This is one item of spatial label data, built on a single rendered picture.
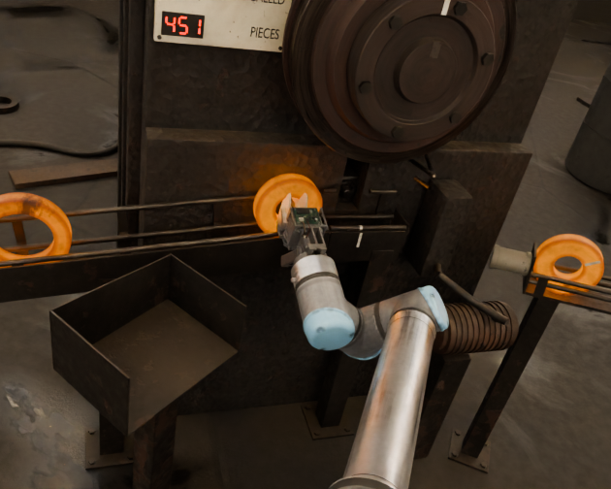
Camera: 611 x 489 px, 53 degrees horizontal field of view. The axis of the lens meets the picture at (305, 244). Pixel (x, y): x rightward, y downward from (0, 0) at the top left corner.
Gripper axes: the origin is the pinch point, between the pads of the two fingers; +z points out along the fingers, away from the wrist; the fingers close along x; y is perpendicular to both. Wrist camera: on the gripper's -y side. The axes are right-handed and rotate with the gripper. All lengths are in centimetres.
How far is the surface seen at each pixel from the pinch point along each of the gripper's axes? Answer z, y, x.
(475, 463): -44, -66, -64
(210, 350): -32.5, -7.1, 20.7
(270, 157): 7.5, 5.4, 4.3
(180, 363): -34.7, -7.1, 26.5
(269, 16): 19.0, 32.5, 8.2
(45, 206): -2, 0, 50
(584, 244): -20, 8, -65
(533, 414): -30, -70, -96
